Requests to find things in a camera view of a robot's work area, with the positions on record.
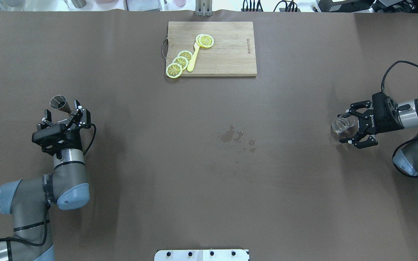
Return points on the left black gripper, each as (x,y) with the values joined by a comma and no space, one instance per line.
(74,135)

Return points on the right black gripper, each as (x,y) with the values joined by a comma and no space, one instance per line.
(382,119)

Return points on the steel jigger shaker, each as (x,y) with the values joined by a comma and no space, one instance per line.
(59,102)

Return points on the clear glass measuring cup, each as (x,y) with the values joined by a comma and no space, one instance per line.
(342,123)

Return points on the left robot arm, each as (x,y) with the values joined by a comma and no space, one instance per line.
(28,200)

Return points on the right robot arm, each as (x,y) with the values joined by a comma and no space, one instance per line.
(405,156)

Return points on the lemon slice top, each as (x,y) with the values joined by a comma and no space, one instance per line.
(174,70)

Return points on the yellow plastic knife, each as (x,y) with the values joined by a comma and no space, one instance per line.
(192,62)

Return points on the bamboo cutting board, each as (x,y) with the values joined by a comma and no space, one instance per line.
(233,52)

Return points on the lemon slice front pair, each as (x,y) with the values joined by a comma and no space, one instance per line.
(204,40)

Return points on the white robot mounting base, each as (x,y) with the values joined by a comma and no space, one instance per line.
(203,255)

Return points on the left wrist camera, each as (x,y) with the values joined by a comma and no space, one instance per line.
(51,139)

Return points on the aluminium frame post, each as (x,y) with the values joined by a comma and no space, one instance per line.
(203,8)

